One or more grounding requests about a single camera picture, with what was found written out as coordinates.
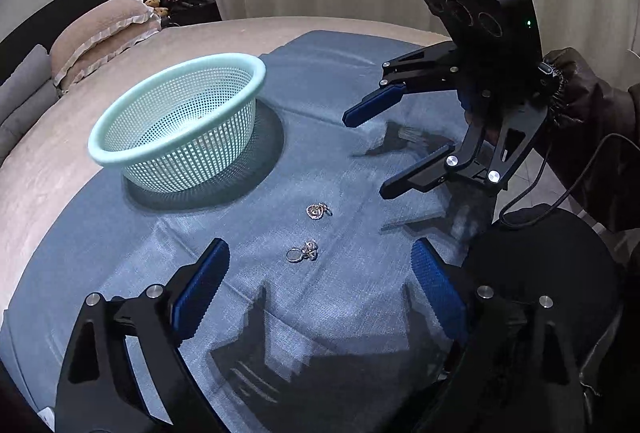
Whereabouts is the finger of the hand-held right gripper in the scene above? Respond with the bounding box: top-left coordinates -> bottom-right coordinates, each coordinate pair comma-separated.
380,106 -> 551,200
342,40 -> 466,129

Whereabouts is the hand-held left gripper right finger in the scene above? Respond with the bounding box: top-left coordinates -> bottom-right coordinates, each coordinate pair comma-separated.
410,237 -> 586,433

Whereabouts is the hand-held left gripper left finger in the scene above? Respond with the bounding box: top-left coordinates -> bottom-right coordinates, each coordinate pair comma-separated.
52,237 -> 231,433

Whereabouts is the silver ring charm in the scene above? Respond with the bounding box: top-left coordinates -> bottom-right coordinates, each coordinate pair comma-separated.
286,239 -> 319,264

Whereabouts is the mint plastic basket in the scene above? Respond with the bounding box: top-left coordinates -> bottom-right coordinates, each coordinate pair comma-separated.
87,53 -> 267,194

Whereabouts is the person's right forearm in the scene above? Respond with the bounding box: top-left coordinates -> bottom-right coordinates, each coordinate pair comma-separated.
540,47 -> 640,264

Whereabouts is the blue cloth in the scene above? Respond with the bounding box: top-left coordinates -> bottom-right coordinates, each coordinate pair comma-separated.
0,30 -> 501,433

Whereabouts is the beige bed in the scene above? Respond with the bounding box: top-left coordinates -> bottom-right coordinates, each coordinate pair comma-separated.
0,16 -> 501,433

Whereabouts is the black bedside table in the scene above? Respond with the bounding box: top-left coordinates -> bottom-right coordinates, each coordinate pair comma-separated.
160,0 -> 223,26

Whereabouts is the pink frilled pillow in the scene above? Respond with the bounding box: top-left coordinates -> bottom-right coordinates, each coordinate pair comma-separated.
52,20 -> 163,96
49,0 -> 161,74

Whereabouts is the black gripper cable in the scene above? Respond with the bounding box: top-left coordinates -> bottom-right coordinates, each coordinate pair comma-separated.
495,133 -> 640,230

